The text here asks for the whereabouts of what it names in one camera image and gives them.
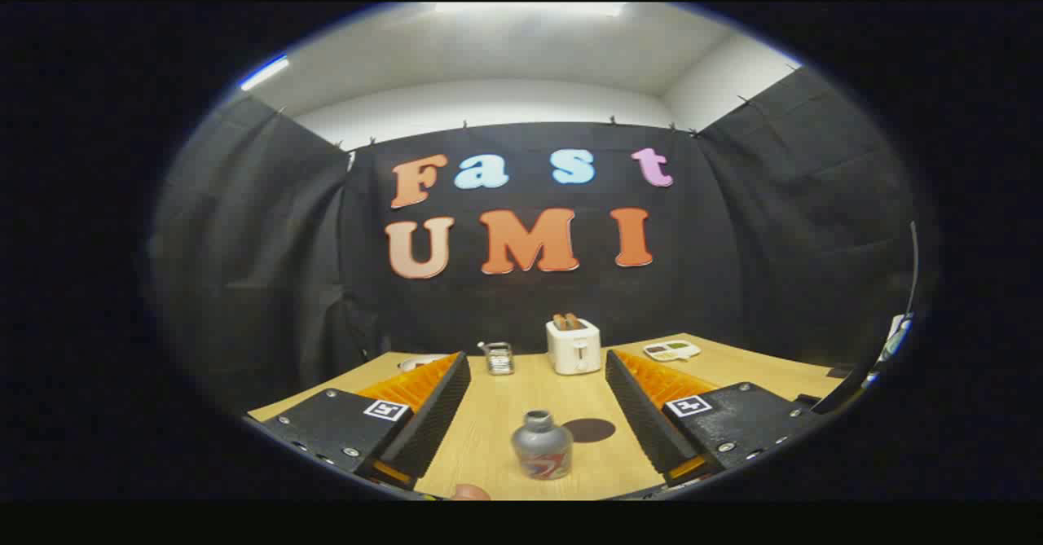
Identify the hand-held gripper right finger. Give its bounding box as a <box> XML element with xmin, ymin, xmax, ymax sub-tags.
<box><xmin>605</xmin><ymin>349</ymin><xmax>822</xmax><ymax>489</ymax></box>

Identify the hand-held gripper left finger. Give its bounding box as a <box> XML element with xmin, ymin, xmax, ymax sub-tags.
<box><xmin>261</xmin><ymin>352</ymin><xmax>473</xmax><ymax>490</ymax></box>

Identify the dark brown round coaster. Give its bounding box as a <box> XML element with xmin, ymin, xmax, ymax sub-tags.
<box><xmin>562</xmin><ymin>419</ymin><xmax>617</xmax><ymax>443</ymax></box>

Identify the silver juice bottle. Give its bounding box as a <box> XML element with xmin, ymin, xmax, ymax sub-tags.
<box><xmin>511</xmin><ymin>410</ymin><xmax>573</xmax><ymax>481</ymax></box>

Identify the wooden table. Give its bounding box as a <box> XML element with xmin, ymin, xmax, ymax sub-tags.
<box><xmin>247</xmin><ymin>332</ymin><xmax>848</xmax><ymax>501</ymax></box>

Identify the white compartment tray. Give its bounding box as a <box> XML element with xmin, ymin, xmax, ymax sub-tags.
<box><xmin>643</xmin><ymin>339</ymin><xmax>702</xmax><ymax>363</ymax></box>

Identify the white toaster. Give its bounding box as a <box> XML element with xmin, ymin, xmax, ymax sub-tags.
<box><xmin>546</xmin><ymin>318</ymin><xmax>602</xmax><ymax>376</ymax></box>

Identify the white and blue device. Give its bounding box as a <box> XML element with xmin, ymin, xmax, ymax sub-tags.
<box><xmin>884</xmin><ymin>313</ymin><xmax>913</xmax><ymax>363</ymax></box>

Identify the metal wire basket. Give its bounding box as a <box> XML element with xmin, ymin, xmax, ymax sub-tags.
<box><xmin>477</xmin><ymin>341</ymin><xmax>516</xmax><ymax>376</ymax></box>

